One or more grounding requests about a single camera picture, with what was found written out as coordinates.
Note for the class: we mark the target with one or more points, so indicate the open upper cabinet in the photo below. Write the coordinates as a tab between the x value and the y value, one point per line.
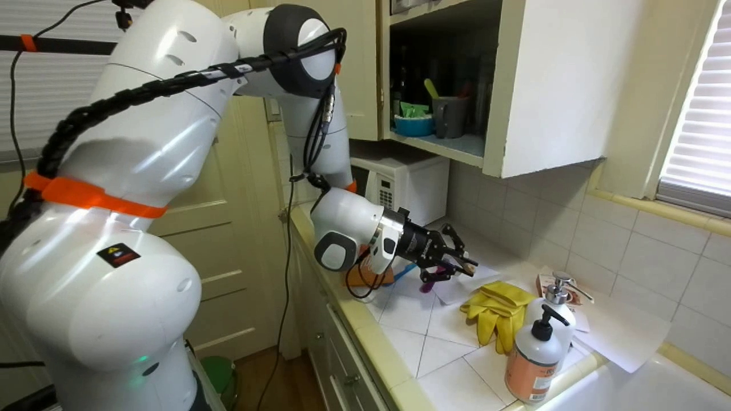
539	76

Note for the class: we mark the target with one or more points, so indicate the blue bowl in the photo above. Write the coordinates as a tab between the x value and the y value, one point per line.
414	127

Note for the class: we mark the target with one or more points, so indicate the white window blind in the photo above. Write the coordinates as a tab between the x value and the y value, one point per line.
698	168

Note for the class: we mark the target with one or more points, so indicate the cream lower drawers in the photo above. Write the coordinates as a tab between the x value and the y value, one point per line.
342	376

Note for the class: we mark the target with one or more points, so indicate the orange soap bottle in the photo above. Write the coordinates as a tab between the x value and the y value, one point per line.
537	352

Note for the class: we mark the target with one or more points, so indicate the white microwave oven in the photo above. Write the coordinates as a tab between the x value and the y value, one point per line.
402	179

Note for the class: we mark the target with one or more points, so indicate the white paper sheet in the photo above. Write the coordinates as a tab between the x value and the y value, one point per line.
619	332

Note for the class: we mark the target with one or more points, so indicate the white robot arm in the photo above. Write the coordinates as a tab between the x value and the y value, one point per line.
104	301

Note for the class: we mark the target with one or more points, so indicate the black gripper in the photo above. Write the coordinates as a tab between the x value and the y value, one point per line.
428	248

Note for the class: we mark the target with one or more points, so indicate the dark mug with utensils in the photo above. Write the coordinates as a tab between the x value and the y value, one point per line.
448	112

